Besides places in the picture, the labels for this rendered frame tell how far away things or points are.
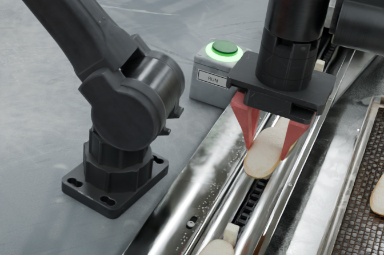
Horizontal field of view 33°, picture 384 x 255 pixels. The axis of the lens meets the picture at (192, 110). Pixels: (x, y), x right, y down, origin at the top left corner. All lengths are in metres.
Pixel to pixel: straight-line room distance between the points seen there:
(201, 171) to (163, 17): 0.49
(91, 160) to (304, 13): 0.32
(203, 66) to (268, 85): 0.31
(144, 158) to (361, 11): 0.32
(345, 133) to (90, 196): 0.41
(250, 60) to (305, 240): 0.23
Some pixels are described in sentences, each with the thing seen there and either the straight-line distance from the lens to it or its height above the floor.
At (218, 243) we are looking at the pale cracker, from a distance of 0.71.
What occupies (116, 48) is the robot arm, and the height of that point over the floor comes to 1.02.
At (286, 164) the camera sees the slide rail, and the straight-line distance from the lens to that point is 0.84.
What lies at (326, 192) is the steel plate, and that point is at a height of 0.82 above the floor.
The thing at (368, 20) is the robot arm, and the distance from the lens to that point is 0.61.
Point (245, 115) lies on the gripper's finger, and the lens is 0.67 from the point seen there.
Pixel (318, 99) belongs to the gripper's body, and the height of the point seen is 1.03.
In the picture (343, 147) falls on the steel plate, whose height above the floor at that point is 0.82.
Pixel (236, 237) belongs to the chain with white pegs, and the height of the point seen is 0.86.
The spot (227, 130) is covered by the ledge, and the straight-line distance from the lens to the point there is 0.86.
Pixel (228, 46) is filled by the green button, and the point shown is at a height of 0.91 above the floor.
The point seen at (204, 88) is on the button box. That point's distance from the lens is 0.97.
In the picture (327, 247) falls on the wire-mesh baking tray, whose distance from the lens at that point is 0.69.
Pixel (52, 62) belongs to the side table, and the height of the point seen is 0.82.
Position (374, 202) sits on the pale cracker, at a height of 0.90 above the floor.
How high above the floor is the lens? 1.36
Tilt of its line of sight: 34 degrees down
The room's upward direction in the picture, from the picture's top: 8 degrees clockwise
